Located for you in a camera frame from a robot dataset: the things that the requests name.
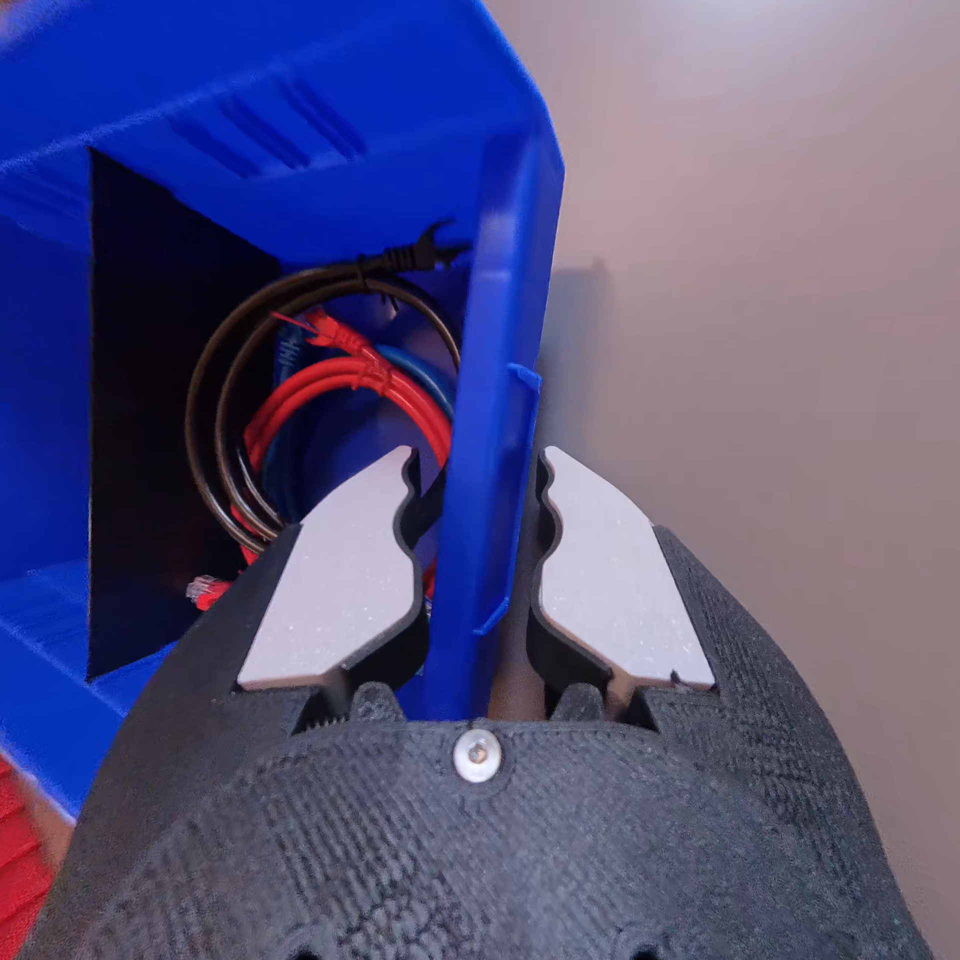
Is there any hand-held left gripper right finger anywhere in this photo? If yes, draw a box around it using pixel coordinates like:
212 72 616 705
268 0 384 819
526 446 719 695

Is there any black bin divider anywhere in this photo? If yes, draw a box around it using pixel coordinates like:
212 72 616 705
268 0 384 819
84 146 288 682

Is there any red ethernet cable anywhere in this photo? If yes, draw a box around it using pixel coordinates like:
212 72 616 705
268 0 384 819
185 306 456 612

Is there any black ethernet cable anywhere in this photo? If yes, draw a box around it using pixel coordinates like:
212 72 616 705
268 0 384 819
185 219 474 558

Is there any blue ethernet cable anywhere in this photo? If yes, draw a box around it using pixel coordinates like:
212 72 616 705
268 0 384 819
255 318 459 526

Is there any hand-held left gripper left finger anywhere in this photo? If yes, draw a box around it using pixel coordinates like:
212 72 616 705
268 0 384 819
235 445 430 695

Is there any red storage bin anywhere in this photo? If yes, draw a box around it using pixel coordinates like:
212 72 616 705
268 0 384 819
0 757 60 957

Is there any blue storage bin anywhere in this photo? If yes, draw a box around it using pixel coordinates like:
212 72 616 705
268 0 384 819
0 0 566 822

